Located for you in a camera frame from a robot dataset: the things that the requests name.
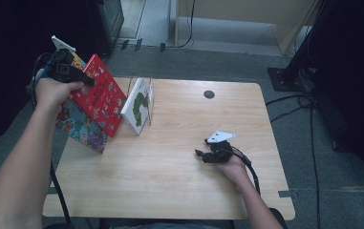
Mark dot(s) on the dark blue monster picture book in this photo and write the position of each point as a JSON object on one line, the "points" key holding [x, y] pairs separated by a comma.
{"points": [[81, 127]]}

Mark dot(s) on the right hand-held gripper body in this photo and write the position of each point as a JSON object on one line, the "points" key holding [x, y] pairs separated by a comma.
{"points": [[221, 149]]}

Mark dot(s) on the small black floor fitting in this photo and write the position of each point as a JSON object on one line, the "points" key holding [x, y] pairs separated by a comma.
{"points": [[162, 47], [124, 44]]}

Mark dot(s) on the black metal stand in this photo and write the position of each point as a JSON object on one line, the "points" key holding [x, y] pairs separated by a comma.
{"points": [[289, 79]]}

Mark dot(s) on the person's right hand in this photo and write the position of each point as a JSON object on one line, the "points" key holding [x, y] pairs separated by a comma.
{"points": [[235, 171]]}

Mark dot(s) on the grey tape strip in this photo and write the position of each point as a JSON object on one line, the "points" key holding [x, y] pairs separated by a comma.
{"points": [[288, 194]]}

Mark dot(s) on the dark round table grommet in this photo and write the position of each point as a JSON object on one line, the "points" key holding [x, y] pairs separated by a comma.
{"points": [[209, 94]]}

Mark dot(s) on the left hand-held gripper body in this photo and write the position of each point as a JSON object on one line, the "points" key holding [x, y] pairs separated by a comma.
{"points": [[61, 68]]}

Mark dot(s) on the white caterpillar picture book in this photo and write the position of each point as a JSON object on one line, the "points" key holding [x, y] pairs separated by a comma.
{"points": [[138, 108]]}

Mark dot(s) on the red picture book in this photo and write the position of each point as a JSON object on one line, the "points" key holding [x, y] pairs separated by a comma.
{"points": [[103, 98]]}

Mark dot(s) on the person's left hand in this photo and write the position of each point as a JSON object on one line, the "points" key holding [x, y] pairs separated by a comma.
{"points": [[52, 93]]}

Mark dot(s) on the dark curtain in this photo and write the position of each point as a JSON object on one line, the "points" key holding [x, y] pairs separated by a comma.
{"points": [[17, 47], [354, 79]]}

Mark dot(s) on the dark cabinet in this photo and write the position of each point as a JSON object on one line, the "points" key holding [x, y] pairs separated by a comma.
{"points": [[106, 22]]}

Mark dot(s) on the cartoon animals picture book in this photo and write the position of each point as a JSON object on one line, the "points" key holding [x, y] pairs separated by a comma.
{"points": [[78, 62]]}

